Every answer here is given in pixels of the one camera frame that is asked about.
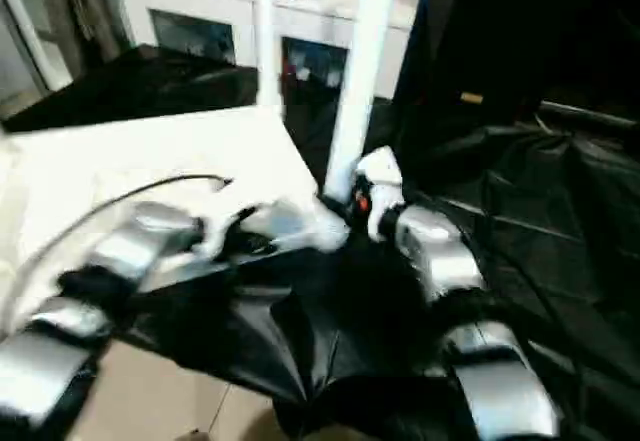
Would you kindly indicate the red item in cabinet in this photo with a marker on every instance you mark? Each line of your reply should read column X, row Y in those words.
column 288, row 68

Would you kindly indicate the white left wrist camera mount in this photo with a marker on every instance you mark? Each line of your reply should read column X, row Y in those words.
column 215, row 241

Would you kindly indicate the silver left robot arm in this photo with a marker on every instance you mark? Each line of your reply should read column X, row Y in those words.
column 135, row 241

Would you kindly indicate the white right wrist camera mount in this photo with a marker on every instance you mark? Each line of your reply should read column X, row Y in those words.
column 382, row 166

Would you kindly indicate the long black pole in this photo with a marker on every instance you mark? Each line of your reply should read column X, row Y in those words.
column 590, row 115

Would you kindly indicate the black mat cover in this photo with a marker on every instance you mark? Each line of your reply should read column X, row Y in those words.
column 550, row 211

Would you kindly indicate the small white cup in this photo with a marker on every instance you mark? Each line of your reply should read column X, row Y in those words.
column 332, row 77
column 302, row 73

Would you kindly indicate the white plastic table leg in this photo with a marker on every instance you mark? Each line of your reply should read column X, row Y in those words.
column 360, row 61
column 267, row 36

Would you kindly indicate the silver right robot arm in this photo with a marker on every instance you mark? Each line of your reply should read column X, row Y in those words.
column 440, row 251

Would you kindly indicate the white plastic table top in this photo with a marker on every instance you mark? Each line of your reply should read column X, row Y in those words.
column 150, row 161

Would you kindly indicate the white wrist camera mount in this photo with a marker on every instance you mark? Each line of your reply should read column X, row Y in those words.
column 215, row 241
column 382, row 166

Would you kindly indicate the small tan block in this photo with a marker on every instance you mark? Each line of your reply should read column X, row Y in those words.
column 471, row 97

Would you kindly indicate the grey metal rack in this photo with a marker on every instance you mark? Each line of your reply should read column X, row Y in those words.
column 80, row 16

